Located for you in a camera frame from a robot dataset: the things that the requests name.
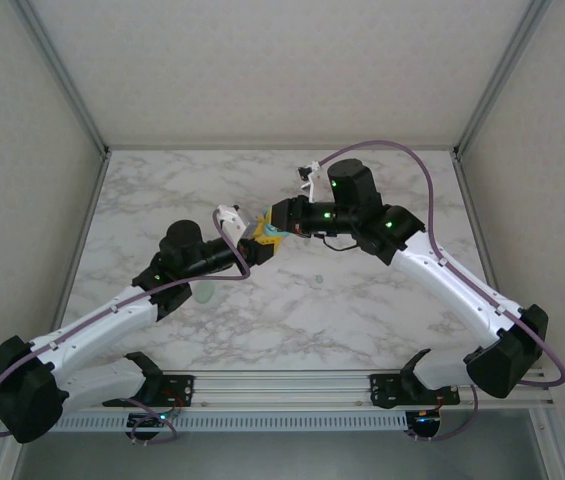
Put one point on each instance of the blue earbud charging case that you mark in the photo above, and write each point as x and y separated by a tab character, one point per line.
277	231

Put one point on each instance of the pale green earbud charging case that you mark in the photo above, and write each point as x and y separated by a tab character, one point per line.
206	296

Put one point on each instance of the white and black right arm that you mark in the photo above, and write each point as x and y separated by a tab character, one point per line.
452	285

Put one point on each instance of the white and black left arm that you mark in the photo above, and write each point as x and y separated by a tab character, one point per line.
102	320

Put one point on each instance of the base circuit board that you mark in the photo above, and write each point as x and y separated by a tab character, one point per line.
427	420
152	422

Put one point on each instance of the aluminium frame cross bar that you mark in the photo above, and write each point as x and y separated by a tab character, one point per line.
282	147

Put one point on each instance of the aluminium frame side rail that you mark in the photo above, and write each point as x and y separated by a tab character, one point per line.
81	235
482	235

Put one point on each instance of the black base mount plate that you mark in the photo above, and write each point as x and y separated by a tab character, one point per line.
387	390
182	387

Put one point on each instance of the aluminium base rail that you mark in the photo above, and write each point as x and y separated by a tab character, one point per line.
282	390

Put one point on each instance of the aluminium frame post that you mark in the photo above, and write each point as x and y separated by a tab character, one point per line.
498	75
64	75

